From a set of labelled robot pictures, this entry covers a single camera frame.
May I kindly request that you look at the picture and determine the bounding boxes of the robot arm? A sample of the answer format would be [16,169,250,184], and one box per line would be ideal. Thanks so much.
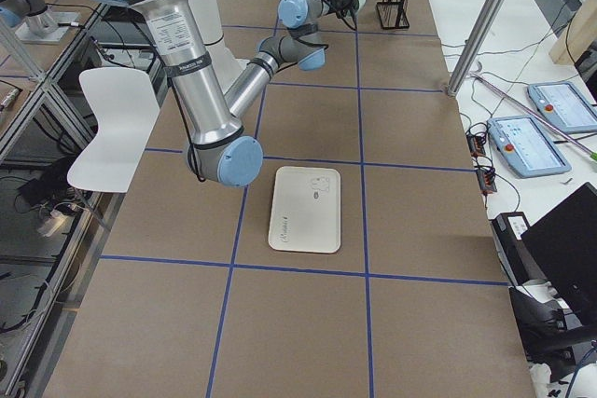
[95,0,366,187]

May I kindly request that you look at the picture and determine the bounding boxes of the black box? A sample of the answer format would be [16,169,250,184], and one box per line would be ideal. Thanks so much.
[491,212,543,285]

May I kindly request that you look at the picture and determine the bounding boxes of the black laptop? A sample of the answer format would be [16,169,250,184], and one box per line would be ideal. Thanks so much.
[521,182,596,325]

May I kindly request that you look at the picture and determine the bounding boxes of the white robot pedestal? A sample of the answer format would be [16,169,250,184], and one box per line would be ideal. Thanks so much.
[188,0,246,93]

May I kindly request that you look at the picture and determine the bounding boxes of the near teach pendant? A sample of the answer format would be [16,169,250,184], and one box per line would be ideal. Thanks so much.
[487,115,572,178]

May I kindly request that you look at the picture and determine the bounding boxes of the metal reacher stick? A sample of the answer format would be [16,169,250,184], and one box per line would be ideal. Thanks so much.
[467,72,597,161]

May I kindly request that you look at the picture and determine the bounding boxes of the far teach pendant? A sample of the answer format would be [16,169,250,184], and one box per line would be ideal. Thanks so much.
[527,81,596,133]

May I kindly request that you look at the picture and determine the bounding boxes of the black wire cup rack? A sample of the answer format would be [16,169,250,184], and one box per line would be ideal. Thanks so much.
[376,0,410,31]

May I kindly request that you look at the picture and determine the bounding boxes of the teach pendant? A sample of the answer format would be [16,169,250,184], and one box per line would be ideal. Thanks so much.
[527,81,596,133]
[487,115,572,178]

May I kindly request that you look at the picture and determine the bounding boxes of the cream rabbit tray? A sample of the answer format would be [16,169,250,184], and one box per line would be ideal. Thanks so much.
[268,166,341,254]

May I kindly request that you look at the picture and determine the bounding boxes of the aluminium frame post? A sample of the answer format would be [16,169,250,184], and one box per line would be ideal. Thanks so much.
[446,0,505,97]

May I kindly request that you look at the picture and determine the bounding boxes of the white chair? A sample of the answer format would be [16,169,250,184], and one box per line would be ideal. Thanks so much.
[67,67,160,193]

